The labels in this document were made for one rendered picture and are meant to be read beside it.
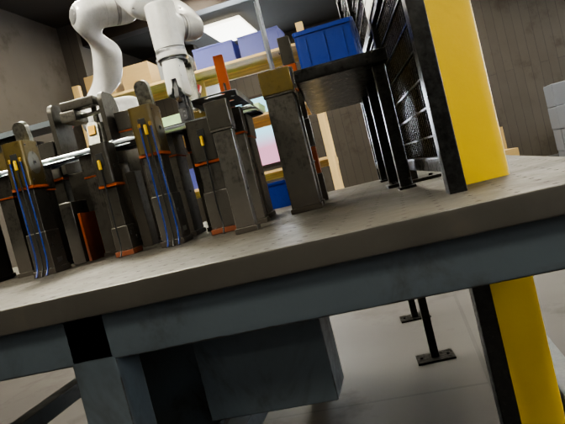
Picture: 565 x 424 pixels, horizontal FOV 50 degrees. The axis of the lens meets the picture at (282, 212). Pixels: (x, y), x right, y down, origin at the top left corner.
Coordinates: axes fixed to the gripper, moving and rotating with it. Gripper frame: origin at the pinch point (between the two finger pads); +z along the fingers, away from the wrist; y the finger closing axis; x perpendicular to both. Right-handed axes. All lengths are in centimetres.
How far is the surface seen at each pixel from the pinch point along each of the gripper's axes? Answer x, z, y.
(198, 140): 6.6, 9.9, 23.6
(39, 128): -55, -12, -27
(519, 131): 340, 43, -890
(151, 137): -4.0, 6.5, 25.0
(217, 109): 15.7, 6.2, 40.5
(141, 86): -5.2, -7.2, 18.4
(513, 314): 63, 59, 53
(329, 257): 33, 36, 85
